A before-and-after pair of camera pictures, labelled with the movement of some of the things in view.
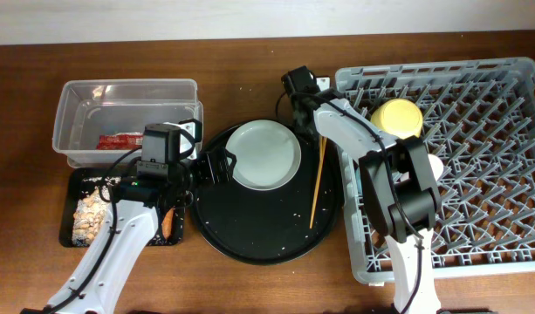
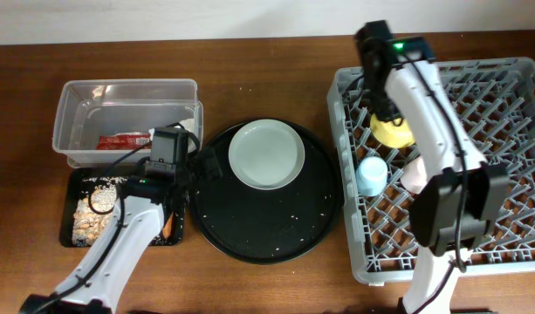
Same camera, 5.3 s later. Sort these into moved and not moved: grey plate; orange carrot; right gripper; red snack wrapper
Moved: right gripper
Not moved: orange carrot; grey plate; red snack wrapper
